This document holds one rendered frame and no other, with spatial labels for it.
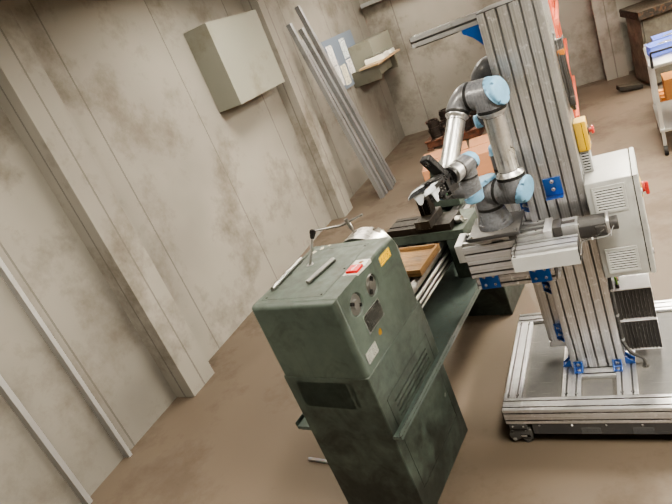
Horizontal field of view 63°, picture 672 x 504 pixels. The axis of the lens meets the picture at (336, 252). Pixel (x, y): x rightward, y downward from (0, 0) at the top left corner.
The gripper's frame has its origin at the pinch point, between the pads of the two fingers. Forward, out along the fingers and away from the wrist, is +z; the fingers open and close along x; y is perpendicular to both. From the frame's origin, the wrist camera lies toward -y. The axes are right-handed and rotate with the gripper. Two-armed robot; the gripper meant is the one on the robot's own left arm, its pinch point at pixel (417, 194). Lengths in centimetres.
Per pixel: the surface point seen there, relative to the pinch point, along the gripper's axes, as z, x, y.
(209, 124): -156, 371, -74
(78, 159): 2, 285, -86
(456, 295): -83, 87, 93
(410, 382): -2, 58, 90
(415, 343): -16, 59, 78
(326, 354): 29, 60, 51
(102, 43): -80, 329, -166
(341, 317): 24, 44, 35
